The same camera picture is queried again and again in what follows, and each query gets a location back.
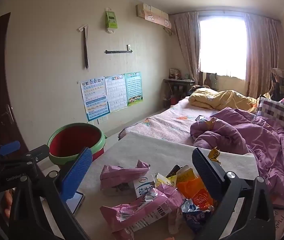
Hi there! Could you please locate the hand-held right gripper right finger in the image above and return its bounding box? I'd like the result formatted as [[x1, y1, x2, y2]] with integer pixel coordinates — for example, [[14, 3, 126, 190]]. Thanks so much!
[[191, 148, 276, 240]]

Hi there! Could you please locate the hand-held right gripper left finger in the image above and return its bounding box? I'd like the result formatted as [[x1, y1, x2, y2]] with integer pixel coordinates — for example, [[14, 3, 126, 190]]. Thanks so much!
[[8, 147, 93, 240]]

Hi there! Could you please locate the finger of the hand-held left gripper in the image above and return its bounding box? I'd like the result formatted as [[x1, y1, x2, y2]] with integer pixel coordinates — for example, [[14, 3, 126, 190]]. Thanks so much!
[[0, 141, 21, 158], [19, 144, 50, 165]]

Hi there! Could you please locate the yellow black snack wrapper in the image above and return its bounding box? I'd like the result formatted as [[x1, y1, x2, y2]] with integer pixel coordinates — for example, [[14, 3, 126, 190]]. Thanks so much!
[[208, 147, 221, 165]]

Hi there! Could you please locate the orange and blue plastic bag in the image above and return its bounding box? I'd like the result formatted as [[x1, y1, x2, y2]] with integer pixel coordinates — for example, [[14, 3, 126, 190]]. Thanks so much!
[[176, 177, 215, 210]]

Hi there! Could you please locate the red basin with green rim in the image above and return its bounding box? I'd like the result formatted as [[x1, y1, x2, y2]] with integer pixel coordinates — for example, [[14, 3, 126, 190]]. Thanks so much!
[[47, 122, 107, 167]]

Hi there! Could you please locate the silver blue snack wrapper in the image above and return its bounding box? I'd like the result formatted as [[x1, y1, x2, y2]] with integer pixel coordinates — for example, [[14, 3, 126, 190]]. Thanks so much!
[[181, 199, 215, 233]]

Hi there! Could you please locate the yellow bear print packet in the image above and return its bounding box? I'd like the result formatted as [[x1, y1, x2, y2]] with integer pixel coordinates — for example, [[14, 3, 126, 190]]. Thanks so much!
[[154, 165, 197, 188]]

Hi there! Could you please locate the smartphone with lit screen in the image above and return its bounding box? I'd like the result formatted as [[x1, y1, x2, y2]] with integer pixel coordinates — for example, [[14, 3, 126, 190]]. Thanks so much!
[[65, 191, 85, 215]]

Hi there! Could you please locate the dark brown snack packet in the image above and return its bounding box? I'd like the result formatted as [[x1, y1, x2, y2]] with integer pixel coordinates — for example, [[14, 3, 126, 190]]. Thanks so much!
[[166, 164, 182, 178]]

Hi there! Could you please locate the pink snack wrapper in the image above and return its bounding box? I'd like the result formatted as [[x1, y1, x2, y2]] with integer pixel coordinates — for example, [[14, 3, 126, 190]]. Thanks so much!
[[100, 159, 151, 197], [99, 184, 185, 233]]

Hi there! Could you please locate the beige mat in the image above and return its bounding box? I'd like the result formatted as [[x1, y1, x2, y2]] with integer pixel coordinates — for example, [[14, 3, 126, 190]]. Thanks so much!
[[77, 131, 260, 240]]

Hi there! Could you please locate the purple quilt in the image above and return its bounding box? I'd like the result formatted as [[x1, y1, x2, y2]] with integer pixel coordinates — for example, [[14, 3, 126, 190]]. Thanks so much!
[[190, 107, 284, 203]]

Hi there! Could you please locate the bed with pink sheet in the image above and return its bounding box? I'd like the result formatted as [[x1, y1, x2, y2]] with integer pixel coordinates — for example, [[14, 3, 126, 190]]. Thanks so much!
[[118, 96, 284, 209]]

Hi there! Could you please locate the white milk carton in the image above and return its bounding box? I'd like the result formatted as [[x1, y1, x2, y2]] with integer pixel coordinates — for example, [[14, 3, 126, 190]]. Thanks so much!
[[133, 177, 157, 200]]

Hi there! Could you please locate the yellow quilt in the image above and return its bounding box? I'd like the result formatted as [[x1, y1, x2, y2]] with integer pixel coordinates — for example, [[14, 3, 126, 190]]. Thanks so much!
[[188, 86, 270, 113]]

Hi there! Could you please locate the checked pillow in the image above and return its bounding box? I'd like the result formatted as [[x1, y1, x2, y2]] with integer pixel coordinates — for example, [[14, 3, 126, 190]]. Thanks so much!
[[256, 96, 284, 135]]

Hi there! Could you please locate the dark bag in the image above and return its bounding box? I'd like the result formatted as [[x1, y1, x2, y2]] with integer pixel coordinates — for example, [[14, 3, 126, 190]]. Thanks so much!
[[203, 72, 219, 90]]

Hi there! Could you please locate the dark small desk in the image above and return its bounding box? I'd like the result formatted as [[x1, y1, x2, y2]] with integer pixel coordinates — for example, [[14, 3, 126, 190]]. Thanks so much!
[[163, 78, 196, 105]]

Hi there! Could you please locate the bright window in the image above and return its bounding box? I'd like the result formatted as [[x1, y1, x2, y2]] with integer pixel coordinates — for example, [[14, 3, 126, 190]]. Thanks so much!
[[198, 15, 247, 80]]

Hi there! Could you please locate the pink curtain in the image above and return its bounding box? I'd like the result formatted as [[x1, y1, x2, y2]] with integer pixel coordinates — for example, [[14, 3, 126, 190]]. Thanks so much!
[[169, 12, 202, 87], [243, 12, 282, 99]]

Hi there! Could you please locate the blue bordered wall poster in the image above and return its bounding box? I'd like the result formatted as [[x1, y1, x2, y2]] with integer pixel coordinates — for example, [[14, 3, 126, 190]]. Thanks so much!
[[80, 76, 110, 122]]

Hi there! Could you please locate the white chart wall poster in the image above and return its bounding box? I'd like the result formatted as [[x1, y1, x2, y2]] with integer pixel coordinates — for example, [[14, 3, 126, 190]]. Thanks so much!
[[104, 74, 128, 113]]

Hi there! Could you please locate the green bordered wall poster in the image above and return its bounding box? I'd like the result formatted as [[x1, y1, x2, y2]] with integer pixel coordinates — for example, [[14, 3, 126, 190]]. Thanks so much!
[[125, 71, 144, 107]]

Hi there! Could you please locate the black hanging wall tool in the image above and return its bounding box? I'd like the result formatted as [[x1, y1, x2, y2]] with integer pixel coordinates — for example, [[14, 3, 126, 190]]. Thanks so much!
[[78, 24, 90, 69]]

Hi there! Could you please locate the black wall rail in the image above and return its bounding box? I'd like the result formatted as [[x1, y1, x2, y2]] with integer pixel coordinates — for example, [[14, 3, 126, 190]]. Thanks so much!
[[104, 44, 133, 55]]

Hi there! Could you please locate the green wall holder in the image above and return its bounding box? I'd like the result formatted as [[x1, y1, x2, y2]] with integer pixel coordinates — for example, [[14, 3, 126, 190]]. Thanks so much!
[[104, 8, 118, 34]]

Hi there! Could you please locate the covered wall air conditioner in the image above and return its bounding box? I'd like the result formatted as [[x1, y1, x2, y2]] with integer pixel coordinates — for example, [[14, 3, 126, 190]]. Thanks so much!
[[135, 3, 172, 29]]

